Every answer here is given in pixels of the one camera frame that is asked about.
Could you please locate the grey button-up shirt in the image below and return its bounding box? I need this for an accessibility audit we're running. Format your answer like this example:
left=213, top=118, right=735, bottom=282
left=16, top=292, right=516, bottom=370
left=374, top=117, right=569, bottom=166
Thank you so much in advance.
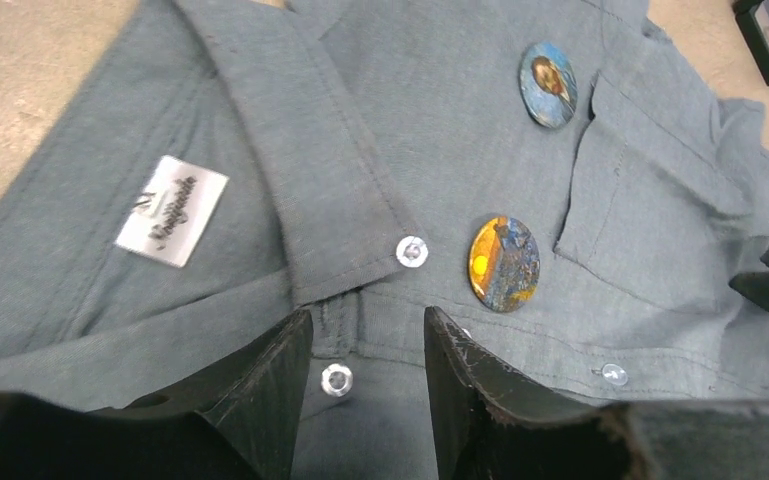
left=0, top=1, right=769, bottom=479

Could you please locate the white shirt label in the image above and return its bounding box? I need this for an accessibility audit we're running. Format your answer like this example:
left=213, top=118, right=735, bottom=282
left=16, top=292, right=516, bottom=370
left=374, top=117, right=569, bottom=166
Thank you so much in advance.
left=115, top=155, right=228, bottom=268

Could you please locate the orange blue round brooch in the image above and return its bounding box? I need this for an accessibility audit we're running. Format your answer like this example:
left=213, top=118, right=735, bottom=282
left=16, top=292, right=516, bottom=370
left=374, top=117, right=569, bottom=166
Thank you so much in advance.
left=467, top=216, right=541, bottom=313

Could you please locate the blue portrait round brooch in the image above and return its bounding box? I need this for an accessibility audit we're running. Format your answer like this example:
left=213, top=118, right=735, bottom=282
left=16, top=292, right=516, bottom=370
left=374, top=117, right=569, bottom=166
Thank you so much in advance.
left=519, top=42, right=578, bottom=129

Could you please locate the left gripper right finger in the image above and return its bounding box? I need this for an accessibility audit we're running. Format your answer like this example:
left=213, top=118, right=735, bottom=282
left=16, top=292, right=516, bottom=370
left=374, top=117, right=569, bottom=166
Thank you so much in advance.
left=424, top=307, right=769, bottom=479

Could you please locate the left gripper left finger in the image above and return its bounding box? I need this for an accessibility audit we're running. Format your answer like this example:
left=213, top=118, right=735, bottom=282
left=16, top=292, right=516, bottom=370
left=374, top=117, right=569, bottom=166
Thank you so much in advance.
left=0, top=310, right=313, bottom=479

